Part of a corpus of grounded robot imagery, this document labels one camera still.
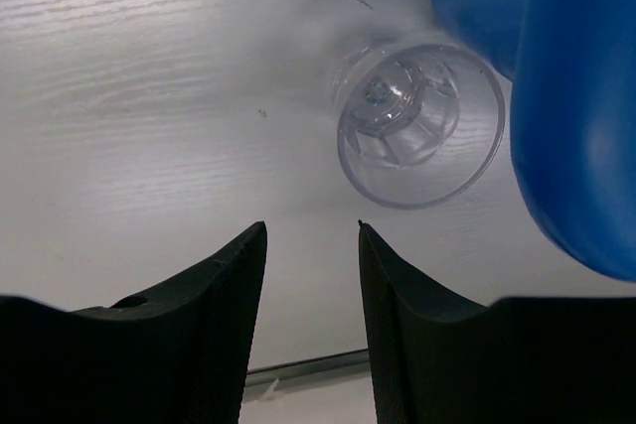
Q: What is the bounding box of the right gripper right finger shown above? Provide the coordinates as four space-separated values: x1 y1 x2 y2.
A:
359 223 635 423

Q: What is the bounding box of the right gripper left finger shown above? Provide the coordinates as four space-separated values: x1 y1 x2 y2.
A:
1 222 267 423

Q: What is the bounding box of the clear cup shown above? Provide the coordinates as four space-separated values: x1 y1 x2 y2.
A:
331 43 506 210

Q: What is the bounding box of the blue plastic bin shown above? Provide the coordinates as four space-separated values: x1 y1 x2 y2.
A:
431 0 635 281

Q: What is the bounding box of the aluminium table frame rail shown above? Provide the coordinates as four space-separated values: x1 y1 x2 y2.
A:
245 349 369 387

